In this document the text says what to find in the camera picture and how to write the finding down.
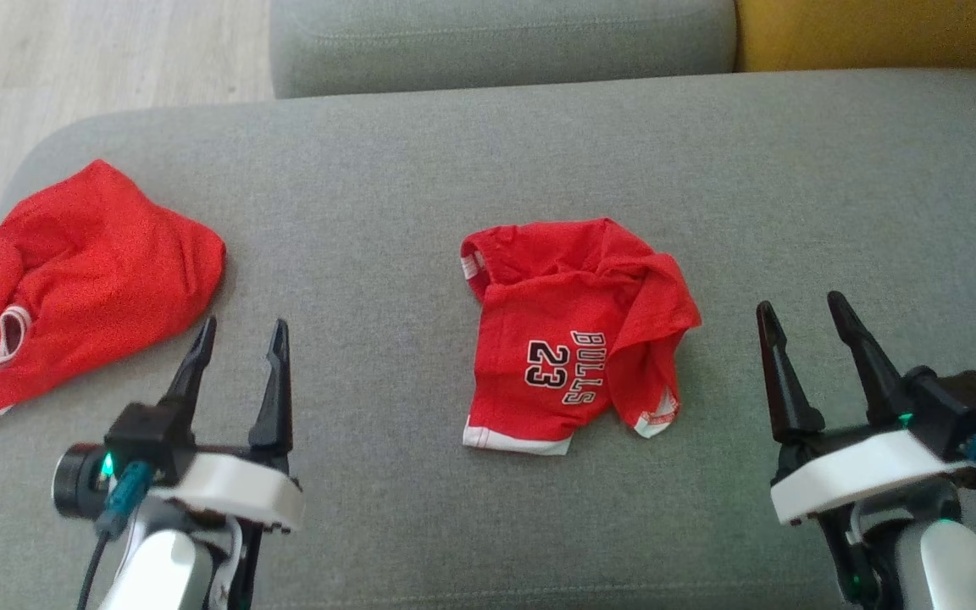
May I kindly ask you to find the yellow cushion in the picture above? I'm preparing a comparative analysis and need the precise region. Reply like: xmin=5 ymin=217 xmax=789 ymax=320
xmin=734 ymin=0 xmax=976 ymax=73

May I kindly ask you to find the red Bulls 23 t-shirt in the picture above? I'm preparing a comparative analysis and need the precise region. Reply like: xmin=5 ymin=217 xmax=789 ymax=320
xmin=460 ymin=218 xmax=702 ymax=457

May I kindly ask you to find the red white-striped mesh jersey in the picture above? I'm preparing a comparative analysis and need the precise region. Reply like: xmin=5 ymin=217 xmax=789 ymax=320
xmin=0 ymin=158 xmax=227 ymax=431

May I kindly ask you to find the left arm teal-plug cable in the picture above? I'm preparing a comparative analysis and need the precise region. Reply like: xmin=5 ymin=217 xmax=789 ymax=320
xmin=77 ymin=462 xmax=154 ymax=610

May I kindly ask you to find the grey sofa back cushion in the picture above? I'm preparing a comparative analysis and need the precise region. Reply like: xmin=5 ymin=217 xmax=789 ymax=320
xmin=269 ymin=0 xmax=739 ymax=100

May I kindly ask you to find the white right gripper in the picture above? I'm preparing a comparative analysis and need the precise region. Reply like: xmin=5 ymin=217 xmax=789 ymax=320
xmin=757 ymin=291 xmax=976 ymax=526

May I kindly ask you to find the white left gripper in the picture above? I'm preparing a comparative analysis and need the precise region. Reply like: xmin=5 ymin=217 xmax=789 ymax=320
xmin=147 ymin=315 xmax=304 ymax=535

